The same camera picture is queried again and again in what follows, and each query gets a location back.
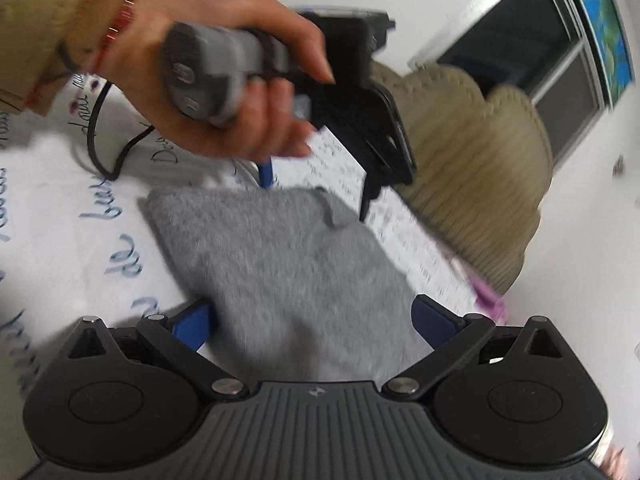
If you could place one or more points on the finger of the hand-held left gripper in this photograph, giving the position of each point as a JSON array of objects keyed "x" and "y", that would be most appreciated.
[
  {"x": 371, "y": 196},
  {"x": 266, "y": 174}
]

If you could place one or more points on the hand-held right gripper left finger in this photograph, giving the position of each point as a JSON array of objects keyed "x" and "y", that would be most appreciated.
[{"x": 192, "y": 322}]

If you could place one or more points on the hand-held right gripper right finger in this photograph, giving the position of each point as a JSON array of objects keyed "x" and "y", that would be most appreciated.
[{"x": 432, "y": 321}]

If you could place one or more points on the grey small garment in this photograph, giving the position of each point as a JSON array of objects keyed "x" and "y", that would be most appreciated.
[{"x": 280, "y": 270}]

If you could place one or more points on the person's left hand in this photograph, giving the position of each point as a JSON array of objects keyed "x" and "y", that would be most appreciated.
[{"x": 210, "y": 7}]

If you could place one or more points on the purple cloth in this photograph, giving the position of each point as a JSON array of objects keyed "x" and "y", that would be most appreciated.
[{"x": 487, "y": 301}]

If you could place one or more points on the khaki knitted blanket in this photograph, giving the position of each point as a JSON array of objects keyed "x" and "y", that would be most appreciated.
[{"x": 475, "y": 170}]

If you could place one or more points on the white printed bed sheet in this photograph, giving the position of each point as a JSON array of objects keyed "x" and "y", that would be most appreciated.
[{"x": 60, "y": 240}]

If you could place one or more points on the window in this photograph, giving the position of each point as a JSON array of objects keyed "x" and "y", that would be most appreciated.
[{"x": 505, "y": 30}]

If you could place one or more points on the colourful wall poster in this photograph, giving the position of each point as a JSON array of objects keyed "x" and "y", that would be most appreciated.
[{"x": 600, "y": 20}]

